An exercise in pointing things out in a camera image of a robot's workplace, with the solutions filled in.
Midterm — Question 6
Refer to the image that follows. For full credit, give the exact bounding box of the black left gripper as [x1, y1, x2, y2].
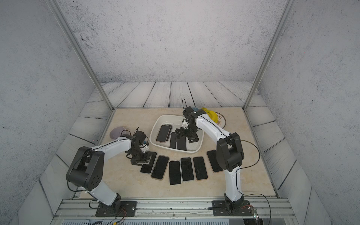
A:
[129, 148, 155, 165]

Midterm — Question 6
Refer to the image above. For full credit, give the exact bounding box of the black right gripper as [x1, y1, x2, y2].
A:
[174, 125, 199, 143]

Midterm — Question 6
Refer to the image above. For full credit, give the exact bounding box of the black phone lilac case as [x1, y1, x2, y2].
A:
[140, 151, 157, 174]

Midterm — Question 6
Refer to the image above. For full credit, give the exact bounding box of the black phone dark case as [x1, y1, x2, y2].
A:
[176, 136, 187, 151]

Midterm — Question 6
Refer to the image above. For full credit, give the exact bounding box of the cracked phone pink case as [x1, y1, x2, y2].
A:
[151, 155, 169, 180]

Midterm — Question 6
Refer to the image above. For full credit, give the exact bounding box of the white plastic storage box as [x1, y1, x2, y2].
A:
[149, 114, 205, 154]

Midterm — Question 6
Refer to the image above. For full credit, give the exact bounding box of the black phone pink case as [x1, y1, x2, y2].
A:
[207, 150, 223, 173]
[193, 157, 208, 181]

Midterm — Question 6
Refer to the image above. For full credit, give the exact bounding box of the black phone cream case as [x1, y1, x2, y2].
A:
[169, 160, 182, 185]

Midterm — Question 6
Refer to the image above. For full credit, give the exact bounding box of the black phone green case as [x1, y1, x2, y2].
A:
[180, 157, 194, 182]

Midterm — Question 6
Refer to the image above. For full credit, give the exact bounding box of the black phone pink edge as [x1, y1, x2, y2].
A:
[169, 132, 177, 149]

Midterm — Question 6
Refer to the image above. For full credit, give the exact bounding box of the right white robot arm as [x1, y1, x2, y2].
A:
[175, 106, 245, 209]

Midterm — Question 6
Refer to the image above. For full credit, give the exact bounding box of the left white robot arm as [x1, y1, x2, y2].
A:
[66, 133, 151, 206]

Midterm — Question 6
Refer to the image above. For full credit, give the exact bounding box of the yellow banana toy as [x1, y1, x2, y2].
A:
[202, 107, 218, 123]

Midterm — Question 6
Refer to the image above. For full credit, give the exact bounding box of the round patterned plate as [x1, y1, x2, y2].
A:
[215, 112, 227, 128]

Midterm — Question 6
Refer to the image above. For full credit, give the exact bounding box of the lilac ceramic bowl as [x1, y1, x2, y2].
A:
[109, 127, 127, 140]

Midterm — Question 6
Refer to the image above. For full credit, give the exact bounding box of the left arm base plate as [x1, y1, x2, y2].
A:
[95, 201, 137, 217]

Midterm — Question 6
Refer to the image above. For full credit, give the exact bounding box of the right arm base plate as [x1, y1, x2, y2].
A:
[208, 199, 254, 217]

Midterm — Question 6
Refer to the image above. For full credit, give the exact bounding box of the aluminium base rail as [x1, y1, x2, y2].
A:
[51, 196, 298, 225]

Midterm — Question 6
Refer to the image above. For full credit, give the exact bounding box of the right aluminium frame post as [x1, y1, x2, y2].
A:
[243, 0, 296, 112]

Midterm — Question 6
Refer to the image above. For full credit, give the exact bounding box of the aluminium frame post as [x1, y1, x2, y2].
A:
[243, 0, 296, 112]
[46, 0, 114, 112]

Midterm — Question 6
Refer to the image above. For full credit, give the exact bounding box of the left aluminium frame post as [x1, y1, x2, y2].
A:
[46, 0, 114, 112]

